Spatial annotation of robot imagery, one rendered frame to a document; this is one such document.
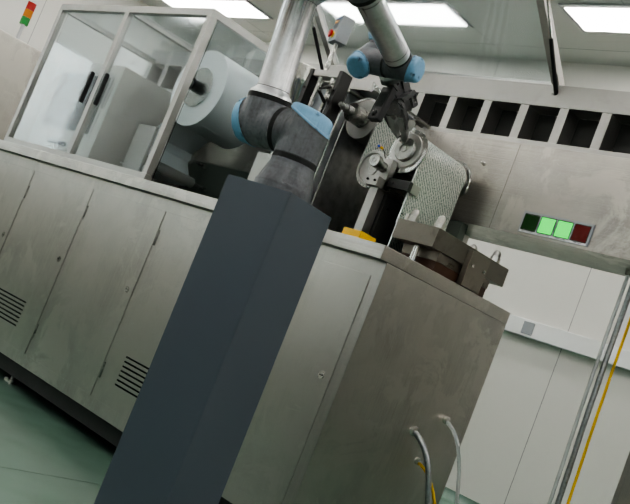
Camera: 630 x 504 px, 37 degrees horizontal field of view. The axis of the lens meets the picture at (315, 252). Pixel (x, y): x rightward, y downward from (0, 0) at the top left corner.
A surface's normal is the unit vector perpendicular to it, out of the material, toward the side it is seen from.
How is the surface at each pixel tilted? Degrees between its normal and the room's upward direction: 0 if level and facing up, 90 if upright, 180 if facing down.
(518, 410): 90
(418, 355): 90
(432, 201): 90
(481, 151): 90
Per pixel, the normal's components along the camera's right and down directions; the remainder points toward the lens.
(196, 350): -0.49, -0.27
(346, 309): -0.65, -0.32
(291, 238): 0.79, 0.26
